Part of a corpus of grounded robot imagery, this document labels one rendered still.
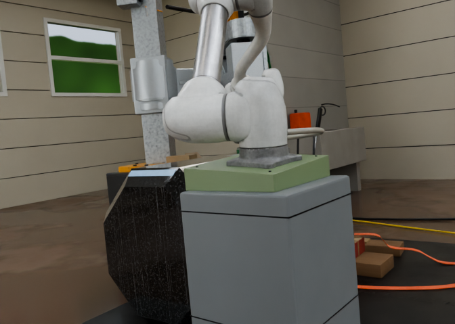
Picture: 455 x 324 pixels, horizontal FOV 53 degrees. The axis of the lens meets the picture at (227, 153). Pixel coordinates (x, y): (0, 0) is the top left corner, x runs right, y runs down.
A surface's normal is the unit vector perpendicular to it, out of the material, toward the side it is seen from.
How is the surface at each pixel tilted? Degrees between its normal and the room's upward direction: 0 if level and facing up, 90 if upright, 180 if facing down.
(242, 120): 95
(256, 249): 90
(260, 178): 90
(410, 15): 90
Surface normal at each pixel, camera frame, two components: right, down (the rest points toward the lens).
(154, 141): -0.12, 0.06
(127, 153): 0.77, -0.04
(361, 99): -0.63, 0.10
